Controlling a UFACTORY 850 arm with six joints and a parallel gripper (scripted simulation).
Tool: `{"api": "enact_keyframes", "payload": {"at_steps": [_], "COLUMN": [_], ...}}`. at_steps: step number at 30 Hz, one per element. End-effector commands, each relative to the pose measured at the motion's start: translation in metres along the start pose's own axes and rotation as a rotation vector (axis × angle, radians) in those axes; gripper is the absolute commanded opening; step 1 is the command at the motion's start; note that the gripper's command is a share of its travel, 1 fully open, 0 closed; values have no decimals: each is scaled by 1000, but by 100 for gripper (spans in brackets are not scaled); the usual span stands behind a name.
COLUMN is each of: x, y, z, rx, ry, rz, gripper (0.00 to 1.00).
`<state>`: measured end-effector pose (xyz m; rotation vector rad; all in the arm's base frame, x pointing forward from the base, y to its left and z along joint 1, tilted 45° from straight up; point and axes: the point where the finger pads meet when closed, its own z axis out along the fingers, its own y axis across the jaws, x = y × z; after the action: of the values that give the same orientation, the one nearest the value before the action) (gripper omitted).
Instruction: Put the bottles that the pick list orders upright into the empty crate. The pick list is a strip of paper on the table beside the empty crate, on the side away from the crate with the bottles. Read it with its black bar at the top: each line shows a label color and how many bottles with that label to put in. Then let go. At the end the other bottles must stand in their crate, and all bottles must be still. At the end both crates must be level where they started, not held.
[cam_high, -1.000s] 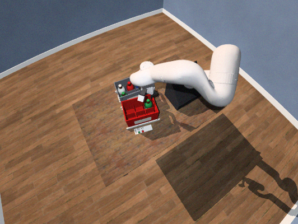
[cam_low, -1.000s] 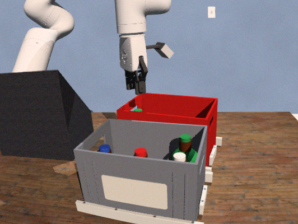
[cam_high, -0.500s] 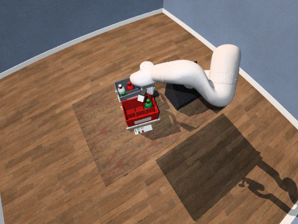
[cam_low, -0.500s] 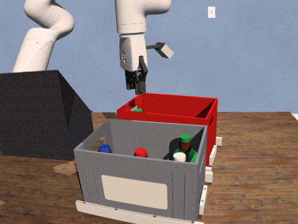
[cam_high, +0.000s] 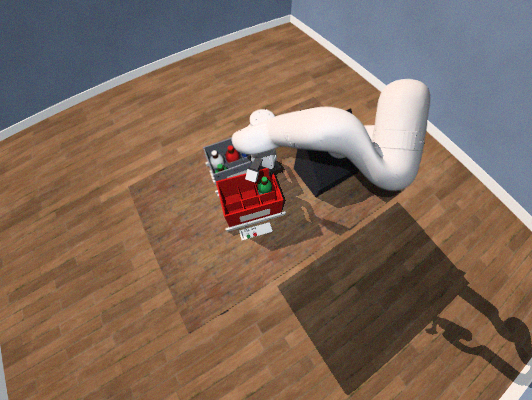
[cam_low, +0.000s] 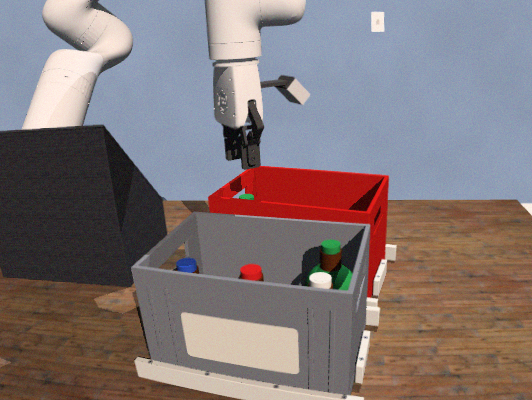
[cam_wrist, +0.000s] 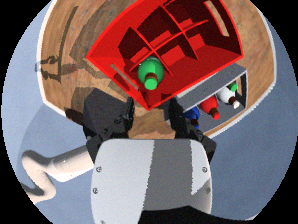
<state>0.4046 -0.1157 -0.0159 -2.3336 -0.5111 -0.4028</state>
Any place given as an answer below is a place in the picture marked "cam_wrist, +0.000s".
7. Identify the red bottle with pink label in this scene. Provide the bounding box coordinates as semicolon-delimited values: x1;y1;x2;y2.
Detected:
199;96;220;119

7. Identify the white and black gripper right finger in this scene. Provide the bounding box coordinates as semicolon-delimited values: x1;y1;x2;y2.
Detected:
168;97;217;164

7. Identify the red crate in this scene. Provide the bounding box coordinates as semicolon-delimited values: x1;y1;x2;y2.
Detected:
86;0;244;111

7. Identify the grey plastic crate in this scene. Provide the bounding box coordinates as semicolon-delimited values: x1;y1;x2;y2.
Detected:
163;62;248;134

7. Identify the green bottle with light green label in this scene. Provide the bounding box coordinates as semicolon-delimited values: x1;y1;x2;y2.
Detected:
138;56;164;90

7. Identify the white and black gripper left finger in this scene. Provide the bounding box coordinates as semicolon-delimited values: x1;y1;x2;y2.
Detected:
86;97;135;164

